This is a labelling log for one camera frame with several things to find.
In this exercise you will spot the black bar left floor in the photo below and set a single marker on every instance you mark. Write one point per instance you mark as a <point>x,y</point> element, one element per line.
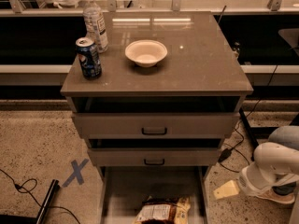
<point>54,185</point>

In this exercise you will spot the middle grey drawer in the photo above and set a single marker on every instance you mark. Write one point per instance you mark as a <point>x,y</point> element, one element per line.
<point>155,152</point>

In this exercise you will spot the clear plastic water bottle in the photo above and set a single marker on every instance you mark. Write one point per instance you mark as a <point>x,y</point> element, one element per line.
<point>95,25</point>

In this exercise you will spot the black bar floor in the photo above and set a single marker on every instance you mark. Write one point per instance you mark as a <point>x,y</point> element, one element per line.
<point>248,129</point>
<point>54,185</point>

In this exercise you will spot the blue pepsi can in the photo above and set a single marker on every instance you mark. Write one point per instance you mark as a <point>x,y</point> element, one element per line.
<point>88,58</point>

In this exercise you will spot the top grey drawer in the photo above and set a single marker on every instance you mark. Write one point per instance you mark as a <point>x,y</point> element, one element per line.
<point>156,117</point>

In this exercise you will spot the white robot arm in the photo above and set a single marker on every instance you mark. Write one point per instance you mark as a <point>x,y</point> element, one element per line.
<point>274,165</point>

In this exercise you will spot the blue tape cross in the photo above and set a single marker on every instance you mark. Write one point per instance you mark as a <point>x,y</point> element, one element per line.
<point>76,174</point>

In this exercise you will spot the tan sneaker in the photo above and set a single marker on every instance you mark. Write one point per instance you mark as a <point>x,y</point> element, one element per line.
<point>282,194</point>

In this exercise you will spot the metal railing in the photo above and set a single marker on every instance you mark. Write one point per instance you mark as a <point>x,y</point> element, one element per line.
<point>174,0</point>

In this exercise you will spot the grey drawer cabinet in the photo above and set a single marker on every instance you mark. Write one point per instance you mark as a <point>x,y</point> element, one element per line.
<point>199,63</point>

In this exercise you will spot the blue jeans leg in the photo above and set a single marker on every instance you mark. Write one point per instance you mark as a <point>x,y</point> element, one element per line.
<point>287,136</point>

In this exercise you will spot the bottom grey drawer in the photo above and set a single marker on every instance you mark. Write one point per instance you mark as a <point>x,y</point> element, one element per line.
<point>126,188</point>

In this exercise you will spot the grey drawer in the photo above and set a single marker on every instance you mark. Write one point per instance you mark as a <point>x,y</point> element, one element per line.
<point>156,117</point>
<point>126,188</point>
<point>155,152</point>

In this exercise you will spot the white paper bowl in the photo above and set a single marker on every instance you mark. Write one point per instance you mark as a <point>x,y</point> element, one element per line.
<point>146,53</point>

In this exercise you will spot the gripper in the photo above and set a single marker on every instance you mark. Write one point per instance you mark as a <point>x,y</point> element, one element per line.
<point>249,181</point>

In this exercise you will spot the brown chip bag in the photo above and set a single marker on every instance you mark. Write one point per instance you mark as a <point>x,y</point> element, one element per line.
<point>164,211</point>

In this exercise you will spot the black bar right floor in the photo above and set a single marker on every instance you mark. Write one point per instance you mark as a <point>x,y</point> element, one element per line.
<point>248,129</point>

